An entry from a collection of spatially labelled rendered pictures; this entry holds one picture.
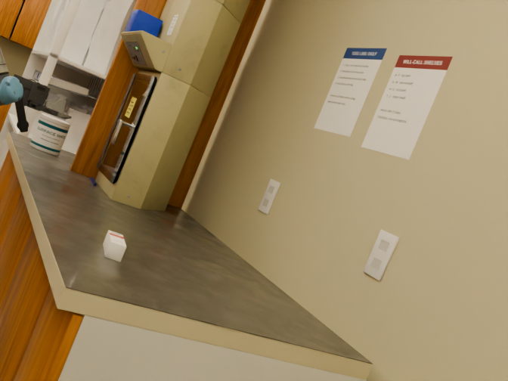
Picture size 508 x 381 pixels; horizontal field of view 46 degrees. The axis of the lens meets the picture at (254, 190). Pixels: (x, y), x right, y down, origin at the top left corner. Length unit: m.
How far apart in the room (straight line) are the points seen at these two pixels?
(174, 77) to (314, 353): 1.16
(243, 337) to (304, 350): 0.15
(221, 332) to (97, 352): 0.23
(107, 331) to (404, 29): 1.16
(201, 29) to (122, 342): 1.30
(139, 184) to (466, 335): 1.26
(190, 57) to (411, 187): 0.97
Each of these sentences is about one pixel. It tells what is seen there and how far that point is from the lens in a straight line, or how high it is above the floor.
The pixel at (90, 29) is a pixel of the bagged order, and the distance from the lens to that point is 3.45.
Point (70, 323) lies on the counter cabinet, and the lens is 1.09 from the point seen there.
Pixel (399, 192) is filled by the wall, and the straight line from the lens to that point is 1.52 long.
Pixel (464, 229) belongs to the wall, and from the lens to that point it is 1.35.
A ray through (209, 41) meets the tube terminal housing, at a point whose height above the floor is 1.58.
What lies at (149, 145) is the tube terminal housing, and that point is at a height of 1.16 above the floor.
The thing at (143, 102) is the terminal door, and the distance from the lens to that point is 2.12.
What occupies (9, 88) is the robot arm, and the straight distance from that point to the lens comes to 1.88.
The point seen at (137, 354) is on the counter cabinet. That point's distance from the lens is 1.14.
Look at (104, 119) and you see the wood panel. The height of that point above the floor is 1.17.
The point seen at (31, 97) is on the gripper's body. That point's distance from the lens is 2.05.
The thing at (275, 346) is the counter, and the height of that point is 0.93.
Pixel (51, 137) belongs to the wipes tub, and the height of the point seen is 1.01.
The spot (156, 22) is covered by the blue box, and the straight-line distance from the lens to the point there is 2.32.
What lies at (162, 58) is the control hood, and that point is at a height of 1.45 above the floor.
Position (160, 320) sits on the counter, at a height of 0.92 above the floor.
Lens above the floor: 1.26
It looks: 3 degrees down
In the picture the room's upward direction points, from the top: 22 degrees clockwise
